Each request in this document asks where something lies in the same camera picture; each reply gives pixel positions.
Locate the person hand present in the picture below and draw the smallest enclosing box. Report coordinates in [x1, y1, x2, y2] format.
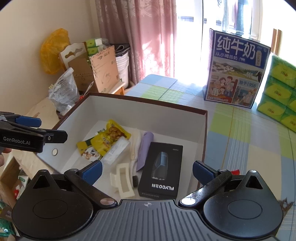
[0, 148, 11, 166]

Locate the green tissue pack stack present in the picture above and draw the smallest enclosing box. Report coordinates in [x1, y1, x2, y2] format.
[257, 55, 295, 132]

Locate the cardboard boxes pile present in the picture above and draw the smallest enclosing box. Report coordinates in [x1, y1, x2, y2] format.
[59, 38, 130, 95]

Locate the pink curtain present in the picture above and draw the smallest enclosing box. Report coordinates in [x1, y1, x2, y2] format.
[95, 1, 177, 84]

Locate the yellow plastic bag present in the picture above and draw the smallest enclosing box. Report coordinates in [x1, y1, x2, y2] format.
[40, 28, 70, 75]

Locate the cream white hair claw clip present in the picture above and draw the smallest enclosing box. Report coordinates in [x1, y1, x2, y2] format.
[110, 163, 135, 199]

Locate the red snack packet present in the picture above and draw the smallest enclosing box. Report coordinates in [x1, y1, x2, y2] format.
[231, 169, 240, 175]

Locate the clear plastic box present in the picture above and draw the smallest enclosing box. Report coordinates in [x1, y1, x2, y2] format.
[101, 137, 130, 166]

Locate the white printed plastic bag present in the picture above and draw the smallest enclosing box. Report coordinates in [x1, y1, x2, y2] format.
[48, 67, 80, 116]

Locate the black Flyco shaver box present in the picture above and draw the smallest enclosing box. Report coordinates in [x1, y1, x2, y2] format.
[137, 142, 183, 200]

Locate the brown storage box white interior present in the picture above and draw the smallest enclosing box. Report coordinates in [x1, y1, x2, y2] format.
[38, 93, 208, 195]

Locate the plaid tablecloth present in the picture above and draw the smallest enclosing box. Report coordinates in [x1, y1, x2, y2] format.
[128, 75, 295, 240]

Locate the blue milk carton box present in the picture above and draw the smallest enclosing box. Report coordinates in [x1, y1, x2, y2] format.
[203, 29, 270, 108]

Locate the yellow snack bag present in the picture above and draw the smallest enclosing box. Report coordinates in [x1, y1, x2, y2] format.
[76, 120, 132, 162]

